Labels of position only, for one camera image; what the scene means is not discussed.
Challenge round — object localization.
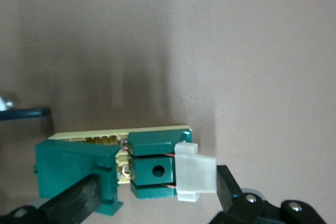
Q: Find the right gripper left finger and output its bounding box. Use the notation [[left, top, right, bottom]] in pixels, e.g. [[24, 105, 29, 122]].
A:
[[0, 174, 103, 224]]

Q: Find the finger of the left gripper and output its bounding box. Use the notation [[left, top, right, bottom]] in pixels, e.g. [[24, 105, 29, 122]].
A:
[[0, 107, 50, 121]]

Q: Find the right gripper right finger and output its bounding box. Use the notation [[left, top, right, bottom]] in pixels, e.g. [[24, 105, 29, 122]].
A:
[[208, 165, 328, 224]]

